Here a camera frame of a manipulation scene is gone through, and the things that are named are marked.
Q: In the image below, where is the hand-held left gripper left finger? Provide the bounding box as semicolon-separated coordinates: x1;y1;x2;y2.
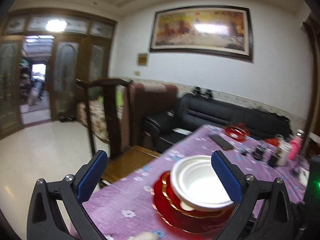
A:
27;150;108;240

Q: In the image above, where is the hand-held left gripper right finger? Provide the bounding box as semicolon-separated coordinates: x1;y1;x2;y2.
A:
211;151;295;240

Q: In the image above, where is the deep red ribbed plate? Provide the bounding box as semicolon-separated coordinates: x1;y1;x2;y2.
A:
161;171;234;218

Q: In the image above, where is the large red gold-rimmed plate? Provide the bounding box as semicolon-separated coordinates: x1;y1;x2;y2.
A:
152;171;240;235

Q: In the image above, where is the person's left hand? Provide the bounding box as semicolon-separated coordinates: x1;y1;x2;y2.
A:
130;232;158;240

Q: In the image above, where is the black phone stand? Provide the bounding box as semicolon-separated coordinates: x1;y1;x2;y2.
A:
290;159;303;177

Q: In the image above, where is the black smartphone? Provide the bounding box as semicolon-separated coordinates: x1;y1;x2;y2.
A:
209;134;234;151

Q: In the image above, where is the bottle in pink knitted sleeve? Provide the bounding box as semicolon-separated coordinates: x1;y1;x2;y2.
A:
288;129;305;161

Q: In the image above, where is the white canister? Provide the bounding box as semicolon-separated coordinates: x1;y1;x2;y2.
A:
276;139;293;166

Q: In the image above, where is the black jar with cork lid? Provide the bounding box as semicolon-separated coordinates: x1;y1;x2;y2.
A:
267;151;282;168

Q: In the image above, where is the small red gold-rimmed plate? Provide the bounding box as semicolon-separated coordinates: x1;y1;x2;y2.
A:
224;123;250;141

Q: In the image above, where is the purple floral tablecloth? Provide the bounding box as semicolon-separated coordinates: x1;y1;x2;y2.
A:
71;124;312;240

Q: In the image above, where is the floral cushion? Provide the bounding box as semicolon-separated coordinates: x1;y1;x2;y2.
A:
76;100;125;143

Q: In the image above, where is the dark wooden chair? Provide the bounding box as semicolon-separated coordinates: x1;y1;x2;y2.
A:
75;78;160;188

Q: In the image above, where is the white paper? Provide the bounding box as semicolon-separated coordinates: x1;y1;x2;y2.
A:
172;128;194;135

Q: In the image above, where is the black leather sofa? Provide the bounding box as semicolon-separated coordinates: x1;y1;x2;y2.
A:
143;94;293;154

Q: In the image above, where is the wooden glass-panel door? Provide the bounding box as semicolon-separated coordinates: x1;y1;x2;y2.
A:
0;9;117;140

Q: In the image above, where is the framed painting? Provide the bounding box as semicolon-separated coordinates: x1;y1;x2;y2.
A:
149;5;254;63

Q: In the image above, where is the wooden door frame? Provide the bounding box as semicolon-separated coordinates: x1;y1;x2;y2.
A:
301;12;320;155

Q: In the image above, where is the small wall plaque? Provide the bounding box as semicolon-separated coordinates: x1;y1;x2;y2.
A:
137;52;150;67

